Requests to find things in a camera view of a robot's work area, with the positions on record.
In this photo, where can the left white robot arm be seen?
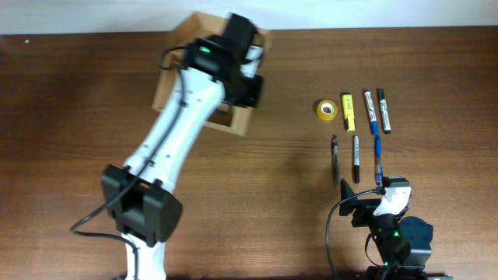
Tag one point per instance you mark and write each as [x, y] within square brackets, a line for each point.
[139, 195]

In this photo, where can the blue whiteboard marker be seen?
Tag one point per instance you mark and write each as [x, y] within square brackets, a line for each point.
[371, 111]

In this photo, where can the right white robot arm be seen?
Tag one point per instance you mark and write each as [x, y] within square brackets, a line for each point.
[403, 242]

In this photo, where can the black clear ballpoint pen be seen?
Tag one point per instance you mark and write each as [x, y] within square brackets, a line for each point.
[334, 151]

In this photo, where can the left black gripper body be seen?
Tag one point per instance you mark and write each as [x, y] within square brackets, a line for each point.
[250, 94]

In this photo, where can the yellow clear tape roll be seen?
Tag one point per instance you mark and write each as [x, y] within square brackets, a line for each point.
[327, 110]

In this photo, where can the yellow highlighter marker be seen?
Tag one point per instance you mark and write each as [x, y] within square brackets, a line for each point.
[348, 111]

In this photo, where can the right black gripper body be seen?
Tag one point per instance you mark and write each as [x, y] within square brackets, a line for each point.
[380, 226]

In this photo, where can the black whiteboard marker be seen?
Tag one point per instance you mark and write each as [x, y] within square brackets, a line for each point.
[384, 111]

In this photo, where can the black permanent marker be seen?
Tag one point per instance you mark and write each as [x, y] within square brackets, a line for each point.
[356, 163]

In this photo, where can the brown cardboard box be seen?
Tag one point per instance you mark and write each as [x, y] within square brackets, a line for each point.
[201, 24]

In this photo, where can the blue ballpoint pen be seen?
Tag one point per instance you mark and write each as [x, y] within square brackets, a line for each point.
[379, 169]

